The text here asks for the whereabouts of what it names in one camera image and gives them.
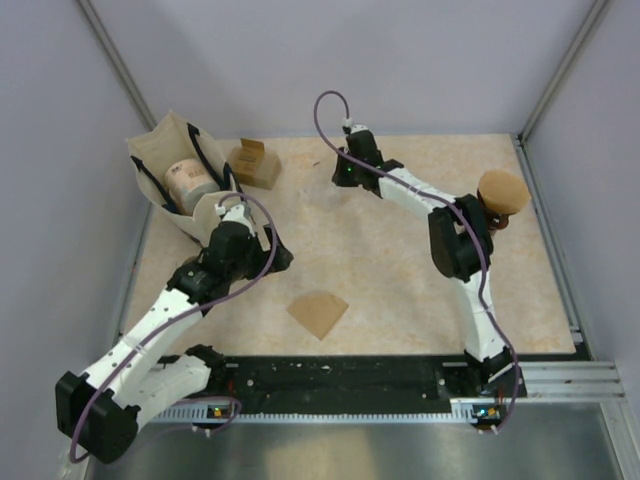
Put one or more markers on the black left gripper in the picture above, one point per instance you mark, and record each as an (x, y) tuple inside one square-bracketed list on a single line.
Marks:
[(253, 242)]

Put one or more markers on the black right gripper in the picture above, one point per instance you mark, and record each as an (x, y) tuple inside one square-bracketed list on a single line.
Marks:
[(338, 177)]

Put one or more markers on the brown paper filter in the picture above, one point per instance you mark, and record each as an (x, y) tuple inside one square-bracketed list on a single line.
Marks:
[(503, 192), (318, 312)]

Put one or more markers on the amber glass coffee dripper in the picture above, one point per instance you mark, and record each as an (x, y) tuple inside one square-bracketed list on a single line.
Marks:
[(497, 220)]

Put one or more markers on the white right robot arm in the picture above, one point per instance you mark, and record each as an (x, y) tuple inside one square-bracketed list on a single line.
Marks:
[(460, 248)]

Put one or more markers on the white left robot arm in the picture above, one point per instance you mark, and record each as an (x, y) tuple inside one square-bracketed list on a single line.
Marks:
[(103, 409)]

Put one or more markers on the brown cardboard box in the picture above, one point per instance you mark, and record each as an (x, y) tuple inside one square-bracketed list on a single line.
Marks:
[(254, 165)]

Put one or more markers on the cream canvas tote bag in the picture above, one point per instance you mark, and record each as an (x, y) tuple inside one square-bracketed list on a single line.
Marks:
[(172, 140)]

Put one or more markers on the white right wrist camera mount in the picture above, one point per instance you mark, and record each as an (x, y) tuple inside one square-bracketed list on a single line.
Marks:
[(349, 126)]

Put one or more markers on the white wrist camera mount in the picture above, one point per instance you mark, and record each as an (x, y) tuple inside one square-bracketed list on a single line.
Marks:
[(239, 213), (349, 126)]

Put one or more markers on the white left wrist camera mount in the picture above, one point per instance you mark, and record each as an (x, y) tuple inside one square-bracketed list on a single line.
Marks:
[(239, 213)]

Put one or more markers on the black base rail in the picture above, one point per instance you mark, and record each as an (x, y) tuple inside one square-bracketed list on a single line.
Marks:
[(340, 385)]

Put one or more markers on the right aluminium frame post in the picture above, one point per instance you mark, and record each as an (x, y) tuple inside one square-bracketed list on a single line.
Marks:
[(589, 25)]

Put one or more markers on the aluminium frame post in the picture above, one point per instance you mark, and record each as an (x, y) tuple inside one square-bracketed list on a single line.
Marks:
[(589, 25), (116, 62)]

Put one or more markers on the left aluminium frame post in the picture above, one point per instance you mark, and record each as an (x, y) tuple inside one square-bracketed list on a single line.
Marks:
[(116, 62)]

